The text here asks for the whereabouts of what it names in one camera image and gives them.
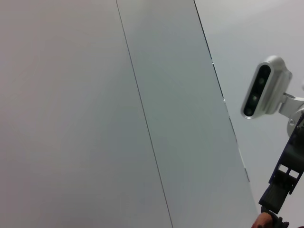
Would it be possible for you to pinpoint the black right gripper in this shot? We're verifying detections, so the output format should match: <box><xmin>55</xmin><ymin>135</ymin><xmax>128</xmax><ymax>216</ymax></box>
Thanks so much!
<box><xmin>258</xmin><ymin>111</ymin><xmax>304</xmax><ymax>214</ymax></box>

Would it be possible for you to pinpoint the black bag with brown handles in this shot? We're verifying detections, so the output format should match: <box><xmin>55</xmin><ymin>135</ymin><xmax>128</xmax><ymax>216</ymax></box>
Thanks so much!
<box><xmin>251</xmin><ymin>206</ymin><xmax>290</xmax><ymax>228</ymax></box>

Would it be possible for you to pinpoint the silver right camera bracket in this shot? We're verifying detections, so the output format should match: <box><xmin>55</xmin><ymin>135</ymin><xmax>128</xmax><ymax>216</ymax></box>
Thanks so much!
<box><xmin>277</xmin><ymin>92</ymin><xmax>304</xmax><ymax>115</ymax></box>

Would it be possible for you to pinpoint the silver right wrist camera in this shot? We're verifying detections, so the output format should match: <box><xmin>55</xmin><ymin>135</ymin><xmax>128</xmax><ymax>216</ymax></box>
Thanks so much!
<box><xmin>240</xmin><ymin>55</ymin><xmax>293</xmax><ymax>120</ymax></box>

